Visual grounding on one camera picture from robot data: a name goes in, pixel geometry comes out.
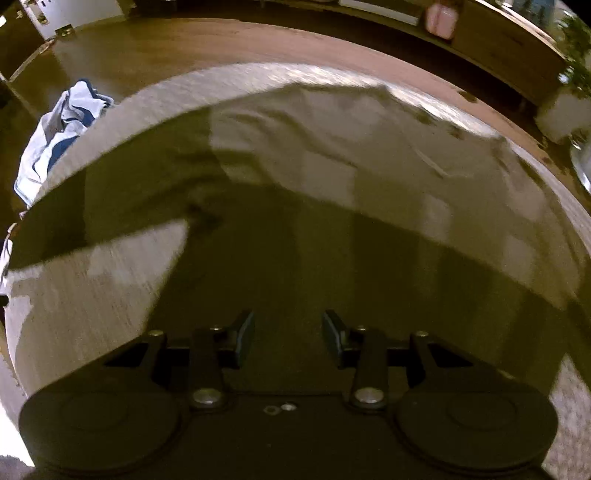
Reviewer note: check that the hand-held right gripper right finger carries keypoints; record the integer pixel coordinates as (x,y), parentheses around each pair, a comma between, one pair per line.
(333,337)

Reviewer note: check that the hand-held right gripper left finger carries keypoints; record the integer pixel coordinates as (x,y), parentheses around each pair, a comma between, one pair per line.
(244,337)

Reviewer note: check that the beige shirt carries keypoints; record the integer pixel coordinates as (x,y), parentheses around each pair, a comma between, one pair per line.
(323,161)

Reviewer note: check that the blue and white cloth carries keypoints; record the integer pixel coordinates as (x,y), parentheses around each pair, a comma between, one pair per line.
(69,110)

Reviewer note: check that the potted plant in white pot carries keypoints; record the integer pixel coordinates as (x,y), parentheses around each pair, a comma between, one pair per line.
(561,115)

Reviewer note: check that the wooden sideboard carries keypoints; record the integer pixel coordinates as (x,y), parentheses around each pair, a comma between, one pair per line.
(498,50)

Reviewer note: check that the pink bag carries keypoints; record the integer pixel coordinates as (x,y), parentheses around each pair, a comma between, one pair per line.
(441,18)

